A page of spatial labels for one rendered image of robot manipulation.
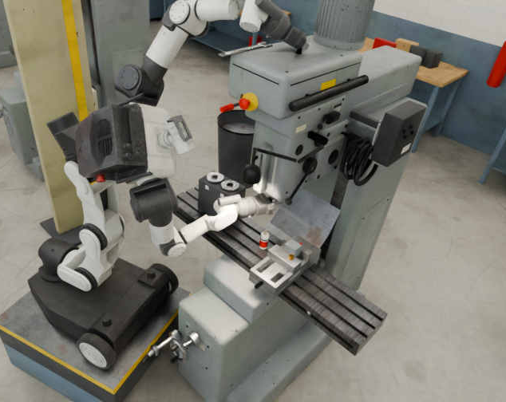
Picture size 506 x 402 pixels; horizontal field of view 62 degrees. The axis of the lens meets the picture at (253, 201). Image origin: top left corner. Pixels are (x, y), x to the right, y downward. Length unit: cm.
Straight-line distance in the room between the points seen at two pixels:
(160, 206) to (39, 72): 168
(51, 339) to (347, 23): 202
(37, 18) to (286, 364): 243
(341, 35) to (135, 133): 82
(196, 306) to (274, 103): 109
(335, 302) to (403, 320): 140
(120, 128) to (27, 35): 154
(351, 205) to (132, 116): 115
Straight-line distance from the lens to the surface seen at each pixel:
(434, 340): 327
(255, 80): 144
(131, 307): 227
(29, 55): 294
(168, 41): 157
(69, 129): 179
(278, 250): 193
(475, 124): 590
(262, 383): 249
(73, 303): 237
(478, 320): 357
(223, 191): 211
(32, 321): 258
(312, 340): 269
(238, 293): 198
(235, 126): 405
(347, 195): 211
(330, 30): 169
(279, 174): 167
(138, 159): 146
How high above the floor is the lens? 235
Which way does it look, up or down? 37 degrees down
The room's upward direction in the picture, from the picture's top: 7 degrees clockwise
